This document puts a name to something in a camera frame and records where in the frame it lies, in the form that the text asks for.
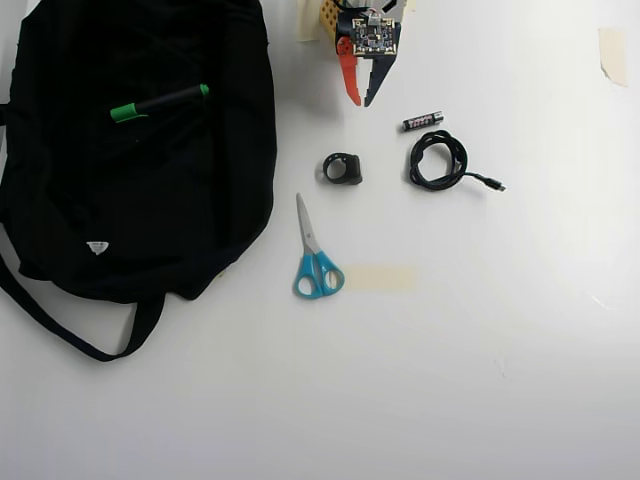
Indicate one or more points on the torn masking tape piece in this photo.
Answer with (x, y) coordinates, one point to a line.
(612, 55)

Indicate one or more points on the wrist camera circuit board module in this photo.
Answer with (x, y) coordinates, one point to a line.
(375, 35)

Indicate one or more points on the narrow masking tape piece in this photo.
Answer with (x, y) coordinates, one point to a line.
(306, 20)

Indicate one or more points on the yellow perforated base piece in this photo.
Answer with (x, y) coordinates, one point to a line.
(327, 22)

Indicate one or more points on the black fabric bag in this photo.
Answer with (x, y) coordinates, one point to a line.
(140, 175)

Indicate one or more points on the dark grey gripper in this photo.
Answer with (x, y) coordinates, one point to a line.
(351, 75)

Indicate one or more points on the long masking tape strip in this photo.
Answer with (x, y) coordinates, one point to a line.
(380, 277)

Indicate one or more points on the black AA battery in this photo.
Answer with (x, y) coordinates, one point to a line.
(422, 121)

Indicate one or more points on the green capped black marker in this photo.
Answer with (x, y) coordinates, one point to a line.
(160, 102)

